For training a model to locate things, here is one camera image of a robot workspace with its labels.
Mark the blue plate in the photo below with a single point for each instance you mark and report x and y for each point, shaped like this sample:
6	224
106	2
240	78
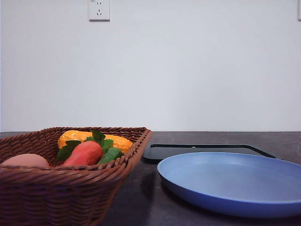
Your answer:
238	184

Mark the brown egg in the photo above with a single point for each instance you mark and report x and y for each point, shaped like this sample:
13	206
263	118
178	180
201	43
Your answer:
25	159

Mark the brown woven wicker basket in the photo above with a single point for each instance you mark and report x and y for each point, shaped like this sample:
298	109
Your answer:
72	195

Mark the black flat tray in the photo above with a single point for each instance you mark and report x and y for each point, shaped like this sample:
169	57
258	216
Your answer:
157	153

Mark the yellow toy corn cob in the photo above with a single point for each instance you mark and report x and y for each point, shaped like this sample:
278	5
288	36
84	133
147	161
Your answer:
122	144

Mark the green toy vegetable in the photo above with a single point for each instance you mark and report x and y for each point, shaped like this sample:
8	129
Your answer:
110	154

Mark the orange toy carrot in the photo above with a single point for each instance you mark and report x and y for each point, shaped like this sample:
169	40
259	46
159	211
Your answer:
88	153

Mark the white wall power socket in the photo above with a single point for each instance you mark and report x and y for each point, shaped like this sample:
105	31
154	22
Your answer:
99	11

